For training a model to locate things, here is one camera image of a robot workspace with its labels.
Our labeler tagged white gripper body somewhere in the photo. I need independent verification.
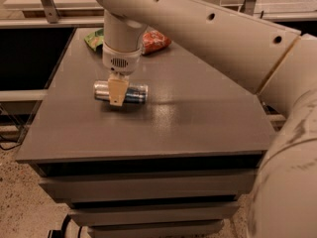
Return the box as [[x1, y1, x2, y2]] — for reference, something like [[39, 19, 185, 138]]
[[102, 44, 141, 75]]

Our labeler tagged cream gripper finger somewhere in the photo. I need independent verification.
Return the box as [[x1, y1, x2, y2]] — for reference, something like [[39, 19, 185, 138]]
[[108, 73, 129, 106]]

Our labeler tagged silver blue redbull can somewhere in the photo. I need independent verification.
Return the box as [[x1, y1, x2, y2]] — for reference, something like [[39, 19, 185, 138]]
[[94, 80, 148, 104]]

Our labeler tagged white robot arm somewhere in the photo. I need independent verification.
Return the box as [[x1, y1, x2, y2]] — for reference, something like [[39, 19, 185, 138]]
[[96, 0, 317, 238]]

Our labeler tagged red soda can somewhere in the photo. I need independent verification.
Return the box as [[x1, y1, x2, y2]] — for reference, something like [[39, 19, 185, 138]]
[[142, 30, 171, 56]]

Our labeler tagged green snack bag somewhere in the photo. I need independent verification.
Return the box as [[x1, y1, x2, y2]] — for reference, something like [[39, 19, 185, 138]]
[[84, 29, 104, 52]]

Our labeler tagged grey drawer cabinet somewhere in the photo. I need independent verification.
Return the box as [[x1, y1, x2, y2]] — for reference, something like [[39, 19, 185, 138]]
[[17, 30, 274, 238]]

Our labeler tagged metal frame rail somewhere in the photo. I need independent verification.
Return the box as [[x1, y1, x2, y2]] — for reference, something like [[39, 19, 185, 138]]
[[0, 0, 317, 30]]

